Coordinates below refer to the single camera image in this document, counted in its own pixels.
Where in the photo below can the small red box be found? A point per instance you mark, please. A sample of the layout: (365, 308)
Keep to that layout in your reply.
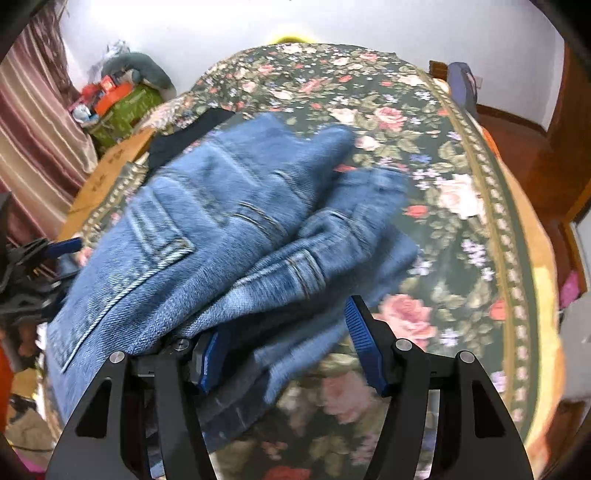
(107, 84)

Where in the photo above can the wall socket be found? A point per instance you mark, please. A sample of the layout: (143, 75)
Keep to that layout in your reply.
(480, 83)

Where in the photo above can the brown wooden door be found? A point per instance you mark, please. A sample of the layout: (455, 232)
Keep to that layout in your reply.
(568, 138)

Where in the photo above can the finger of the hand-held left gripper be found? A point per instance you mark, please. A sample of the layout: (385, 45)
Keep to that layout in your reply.
(67, 247)
(44, 300)

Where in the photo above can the folded black cloth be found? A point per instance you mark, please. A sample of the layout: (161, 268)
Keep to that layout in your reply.
(180, 138)

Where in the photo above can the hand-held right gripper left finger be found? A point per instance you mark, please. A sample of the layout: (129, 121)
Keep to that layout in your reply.
(210, 362)

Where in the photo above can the grey plush pillow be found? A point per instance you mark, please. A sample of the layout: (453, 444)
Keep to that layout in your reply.
(147, 69)

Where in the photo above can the dark floral blanket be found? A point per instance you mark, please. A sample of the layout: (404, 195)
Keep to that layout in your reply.
(415, 138)

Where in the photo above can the blue denim pants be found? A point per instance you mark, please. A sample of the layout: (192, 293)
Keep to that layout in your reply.
(184, 221)

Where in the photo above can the orange box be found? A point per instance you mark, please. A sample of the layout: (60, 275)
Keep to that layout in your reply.
(113, 99)

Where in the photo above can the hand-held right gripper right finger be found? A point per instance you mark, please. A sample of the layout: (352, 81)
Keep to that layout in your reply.
(367, 346)

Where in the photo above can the wooden lap desk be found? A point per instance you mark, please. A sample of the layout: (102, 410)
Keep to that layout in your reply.
(106, 170)

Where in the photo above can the striped brown curtain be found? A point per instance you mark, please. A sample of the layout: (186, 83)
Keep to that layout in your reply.
(37, 129)

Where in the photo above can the pink cloth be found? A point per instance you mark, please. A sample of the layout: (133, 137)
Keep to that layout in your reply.
(570, 288)

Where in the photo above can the grey purple backpack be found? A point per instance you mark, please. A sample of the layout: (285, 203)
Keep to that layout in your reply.
(461, 87)

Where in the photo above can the pile of light clothes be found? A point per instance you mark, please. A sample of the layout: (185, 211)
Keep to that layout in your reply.
(116, 50)

